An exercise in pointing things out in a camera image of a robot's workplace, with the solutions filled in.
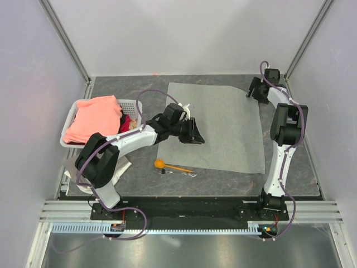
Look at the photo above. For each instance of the white plastic basket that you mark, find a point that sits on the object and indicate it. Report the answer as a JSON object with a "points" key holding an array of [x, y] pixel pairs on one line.
{"points": [[128, 106]]}

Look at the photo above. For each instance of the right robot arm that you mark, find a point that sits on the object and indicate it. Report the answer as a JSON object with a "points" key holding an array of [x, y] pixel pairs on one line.
{"points": [[287, 132]]}

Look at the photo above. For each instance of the dark red cloth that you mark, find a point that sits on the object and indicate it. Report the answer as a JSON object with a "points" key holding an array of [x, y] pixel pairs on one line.
{"points": [[124, 123]]}

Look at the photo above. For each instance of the grey and white cloth pile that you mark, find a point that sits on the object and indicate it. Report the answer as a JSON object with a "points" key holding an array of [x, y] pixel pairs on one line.
{"points": [[122, 165]]}

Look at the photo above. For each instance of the orange plastic spoon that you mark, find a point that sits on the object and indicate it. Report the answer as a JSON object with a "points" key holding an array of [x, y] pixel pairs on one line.
{"points": [[161, 164]]}

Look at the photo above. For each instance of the right aluminium frame post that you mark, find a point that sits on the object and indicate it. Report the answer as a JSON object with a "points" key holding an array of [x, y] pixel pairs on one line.
{"points": [[312, 31]]}

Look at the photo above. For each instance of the clear-handled metal fork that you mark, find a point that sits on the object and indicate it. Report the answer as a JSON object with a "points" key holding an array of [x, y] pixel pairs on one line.
{"points": [[165, 171]]}

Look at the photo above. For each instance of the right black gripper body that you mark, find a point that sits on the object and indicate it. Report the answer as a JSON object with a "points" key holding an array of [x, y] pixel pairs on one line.
{"points": [[256, 83]]}

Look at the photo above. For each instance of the left aluminium frame post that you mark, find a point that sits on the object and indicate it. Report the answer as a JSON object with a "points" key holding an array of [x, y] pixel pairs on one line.
{"points": [[56, 23]]}

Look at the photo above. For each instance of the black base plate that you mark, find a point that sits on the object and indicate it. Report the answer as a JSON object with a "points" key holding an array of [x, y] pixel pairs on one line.
{"points": [[244, 209]]}

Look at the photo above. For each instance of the grey cloth napkin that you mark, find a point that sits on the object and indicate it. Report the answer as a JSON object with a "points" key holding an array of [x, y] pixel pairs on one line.
{"points": [[228, 121]]}

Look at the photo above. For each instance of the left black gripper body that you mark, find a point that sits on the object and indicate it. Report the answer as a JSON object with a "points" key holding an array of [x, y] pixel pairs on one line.
{"points": [[184, 130]]}

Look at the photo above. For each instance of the aluminium frame post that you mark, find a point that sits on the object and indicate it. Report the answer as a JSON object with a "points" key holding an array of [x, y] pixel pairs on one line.
{"points": [[56, 23], [312, 31]]}

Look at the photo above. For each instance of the blue-grey cable duct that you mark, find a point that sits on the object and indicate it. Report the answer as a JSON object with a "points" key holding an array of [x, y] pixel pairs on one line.
{"points": [[118, 229]]}

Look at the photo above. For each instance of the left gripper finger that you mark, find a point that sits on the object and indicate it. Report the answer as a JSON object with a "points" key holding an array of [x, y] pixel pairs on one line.
{"points": [[195, 131], [196, 140]]}

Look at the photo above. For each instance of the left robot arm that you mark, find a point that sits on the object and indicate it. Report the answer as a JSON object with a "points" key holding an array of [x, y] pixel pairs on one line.
{"points": [[98, 159]]}

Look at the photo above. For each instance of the beige patterned cloth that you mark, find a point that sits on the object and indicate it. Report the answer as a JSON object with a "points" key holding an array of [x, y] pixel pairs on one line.
{"points": [[132, 124]]}

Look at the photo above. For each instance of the salmon pink folded cloth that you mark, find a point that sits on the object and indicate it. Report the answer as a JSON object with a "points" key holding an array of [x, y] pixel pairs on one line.
{"points": [[100, 114]]}

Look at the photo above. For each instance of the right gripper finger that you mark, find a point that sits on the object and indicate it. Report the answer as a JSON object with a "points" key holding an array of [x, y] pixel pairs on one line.
{"points": [[249, 93], [254, 93]]}

